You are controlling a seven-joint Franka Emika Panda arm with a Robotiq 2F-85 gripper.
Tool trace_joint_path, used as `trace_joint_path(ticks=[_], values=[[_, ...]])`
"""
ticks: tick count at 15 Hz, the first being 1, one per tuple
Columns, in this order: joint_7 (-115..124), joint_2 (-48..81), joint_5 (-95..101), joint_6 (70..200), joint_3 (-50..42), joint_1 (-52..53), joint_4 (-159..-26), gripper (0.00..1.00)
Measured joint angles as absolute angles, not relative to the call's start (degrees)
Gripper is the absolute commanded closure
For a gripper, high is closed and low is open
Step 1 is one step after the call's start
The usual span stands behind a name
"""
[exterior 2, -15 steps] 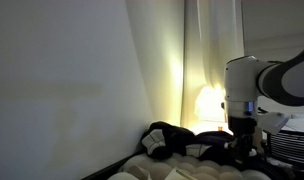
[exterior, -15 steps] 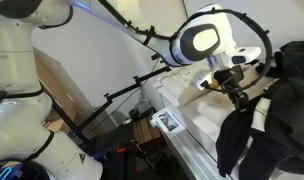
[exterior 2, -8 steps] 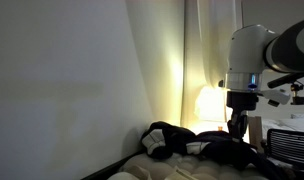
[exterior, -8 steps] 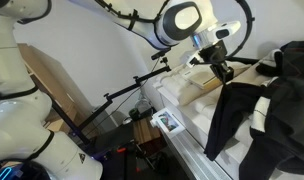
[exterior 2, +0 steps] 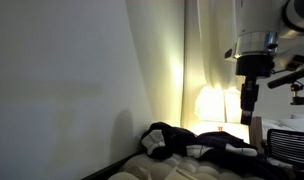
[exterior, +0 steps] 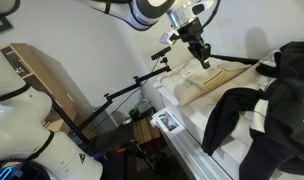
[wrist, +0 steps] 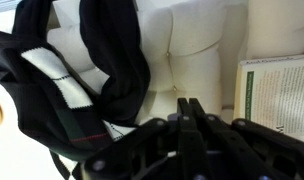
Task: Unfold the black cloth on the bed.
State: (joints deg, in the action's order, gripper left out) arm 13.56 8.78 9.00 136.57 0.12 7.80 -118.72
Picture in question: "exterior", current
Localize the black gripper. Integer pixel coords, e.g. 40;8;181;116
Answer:
176;17;213;70

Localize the black cloth with white patches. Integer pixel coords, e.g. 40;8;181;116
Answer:
201;41;304;180

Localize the beige pillow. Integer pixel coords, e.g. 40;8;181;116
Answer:
174;82;207;108

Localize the white tufted mattress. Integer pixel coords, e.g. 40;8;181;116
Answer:
153;56;304;180

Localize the white panel with picture sticker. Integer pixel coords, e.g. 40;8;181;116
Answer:
151;107;187;137

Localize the green object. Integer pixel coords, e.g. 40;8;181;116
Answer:
128;107;144;122

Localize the wooden stool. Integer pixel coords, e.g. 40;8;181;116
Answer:
132;116;166;148

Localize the black folded tripod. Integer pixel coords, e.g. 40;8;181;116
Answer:
123;139;171;176

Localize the wooden shelf unit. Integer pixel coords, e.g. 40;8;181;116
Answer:
0;42;100;139

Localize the blue lit device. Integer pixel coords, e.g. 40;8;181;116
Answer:
0;161;26;180

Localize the black camera bar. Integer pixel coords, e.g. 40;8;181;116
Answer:
150;46;172;61

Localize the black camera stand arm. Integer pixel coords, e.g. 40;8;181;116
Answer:
50;56;173;145

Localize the black wall picture frame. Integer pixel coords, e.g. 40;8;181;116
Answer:
0;16;14;37

